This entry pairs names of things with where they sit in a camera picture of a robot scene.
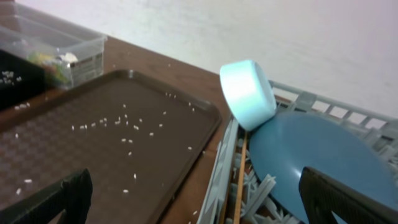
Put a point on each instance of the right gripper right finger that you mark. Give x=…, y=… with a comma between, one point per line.
x=323, y=198

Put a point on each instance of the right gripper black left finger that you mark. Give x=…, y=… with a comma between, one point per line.
x=69, y=197

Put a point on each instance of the blue plate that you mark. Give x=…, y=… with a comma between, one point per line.
x=288, y=142

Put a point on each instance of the wooden chopstick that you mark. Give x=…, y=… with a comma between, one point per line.
x=239, y=193

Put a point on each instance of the light blue rice bowl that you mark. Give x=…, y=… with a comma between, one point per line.
x=248, y=93

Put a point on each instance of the yellow green snack wrapper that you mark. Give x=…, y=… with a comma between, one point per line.
x=57, y=70

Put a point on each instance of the white napkin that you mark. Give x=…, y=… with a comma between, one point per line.
x=68, y=57

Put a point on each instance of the grey dishwasher rack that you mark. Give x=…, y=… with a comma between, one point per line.
x=377, y=130

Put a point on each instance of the brown serving tray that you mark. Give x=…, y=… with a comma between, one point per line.
x=137, y=136

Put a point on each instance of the black rectangular tray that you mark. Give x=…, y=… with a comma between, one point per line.
x=32, y=84

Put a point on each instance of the white rice pile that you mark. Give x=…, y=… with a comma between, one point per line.
x=10, y=78

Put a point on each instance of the clear plastic bin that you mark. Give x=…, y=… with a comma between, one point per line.
x=25, y=30

